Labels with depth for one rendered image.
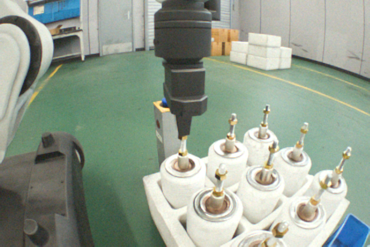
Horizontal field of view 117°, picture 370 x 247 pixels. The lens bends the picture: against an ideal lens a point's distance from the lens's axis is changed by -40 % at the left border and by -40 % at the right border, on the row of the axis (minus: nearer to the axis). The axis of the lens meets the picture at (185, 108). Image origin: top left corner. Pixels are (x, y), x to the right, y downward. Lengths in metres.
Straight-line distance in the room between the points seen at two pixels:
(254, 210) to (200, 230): 0.13
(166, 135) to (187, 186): 0.19
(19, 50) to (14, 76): 0.04
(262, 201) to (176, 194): 0.17
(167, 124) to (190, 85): 0.24
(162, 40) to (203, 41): 0.06
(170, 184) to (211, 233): 0.13
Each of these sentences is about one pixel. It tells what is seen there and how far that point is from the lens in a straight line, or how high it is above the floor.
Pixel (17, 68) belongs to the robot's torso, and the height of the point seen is 0.49.
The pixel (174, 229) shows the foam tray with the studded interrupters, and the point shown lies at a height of 0.18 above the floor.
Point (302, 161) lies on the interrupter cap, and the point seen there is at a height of 0.25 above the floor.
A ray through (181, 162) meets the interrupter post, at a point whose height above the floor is 0.27.
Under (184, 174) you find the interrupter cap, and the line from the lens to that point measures 0.36.
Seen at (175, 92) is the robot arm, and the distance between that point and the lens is 0.26.
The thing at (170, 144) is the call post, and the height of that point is 0.21.
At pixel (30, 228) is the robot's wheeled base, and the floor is 0.25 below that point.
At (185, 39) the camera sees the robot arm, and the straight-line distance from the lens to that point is 0.25.
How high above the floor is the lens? 0.51
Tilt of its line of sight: 24 degrees down
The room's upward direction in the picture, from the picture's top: straight up
